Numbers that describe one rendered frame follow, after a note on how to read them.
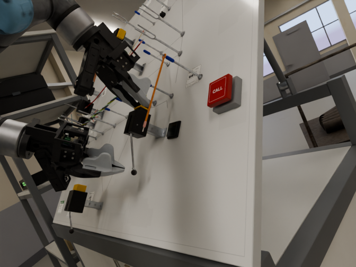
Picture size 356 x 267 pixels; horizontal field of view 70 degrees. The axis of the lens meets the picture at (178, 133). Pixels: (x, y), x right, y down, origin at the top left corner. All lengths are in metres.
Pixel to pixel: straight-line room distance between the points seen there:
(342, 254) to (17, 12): 0.72
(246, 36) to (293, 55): 9.54
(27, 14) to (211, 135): 0.38
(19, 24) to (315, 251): 0.62
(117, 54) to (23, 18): 0.19
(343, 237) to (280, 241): 0.14
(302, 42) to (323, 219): 9.66
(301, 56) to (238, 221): 9.78
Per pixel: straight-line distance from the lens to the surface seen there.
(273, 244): 0.55
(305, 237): 0.54
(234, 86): 0.47
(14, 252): 4.45
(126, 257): 0.71
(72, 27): 0.60
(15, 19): 0.52
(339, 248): 0.62
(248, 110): 0.45
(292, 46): 10.10
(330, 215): 0.59
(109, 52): 0.63
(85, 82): 0.56
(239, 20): 0.60
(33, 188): 1.48
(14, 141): 0.59
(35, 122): 0.59
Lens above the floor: 1.09
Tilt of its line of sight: 4 degrees down
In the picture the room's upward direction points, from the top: 25 degrees counter-clockwise
